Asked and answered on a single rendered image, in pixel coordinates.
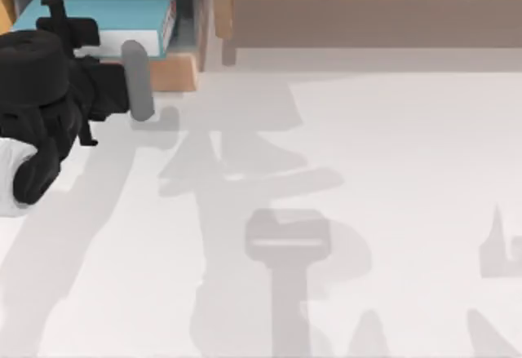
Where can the light blue book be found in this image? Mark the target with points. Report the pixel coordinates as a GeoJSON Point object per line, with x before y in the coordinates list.
{"type": "Point", "coordinates": [118, 11]}

